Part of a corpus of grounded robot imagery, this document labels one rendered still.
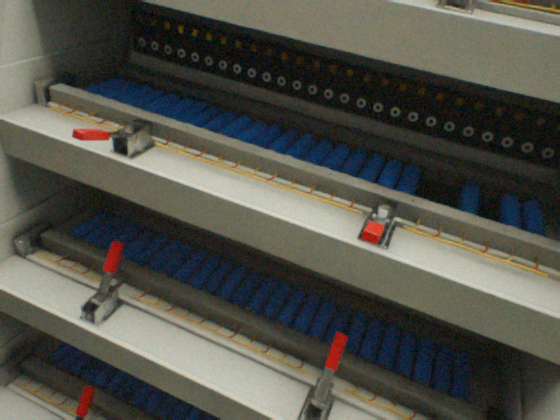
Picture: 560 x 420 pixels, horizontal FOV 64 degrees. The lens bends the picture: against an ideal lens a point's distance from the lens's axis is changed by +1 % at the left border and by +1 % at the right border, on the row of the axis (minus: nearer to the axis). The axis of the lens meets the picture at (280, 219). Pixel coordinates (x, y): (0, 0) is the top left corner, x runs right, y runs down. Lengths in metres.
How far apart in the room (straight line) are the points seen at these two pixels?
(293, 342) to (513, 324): 0.22
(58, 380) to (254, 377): 0.31
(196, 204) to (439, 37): 0.26
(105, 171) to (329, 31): 0.26
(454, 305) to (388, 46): 0.22
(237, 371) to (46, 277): 0.27
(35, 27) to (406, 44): 0.41
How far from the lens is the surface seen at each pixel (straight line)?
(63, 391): 0.72
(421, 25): 0.40
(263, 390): 0.50
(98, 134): 0.45
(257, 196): 0.43
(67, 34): 0.64
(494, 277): 0.42
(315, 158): 0.48
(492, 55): 0.40
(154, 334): 0.54
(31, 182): 0.65
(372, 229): 0.34
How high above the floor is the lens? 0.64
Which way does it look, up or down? 14 degrees down
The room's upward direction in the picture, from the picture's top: 16 degrees clockwise
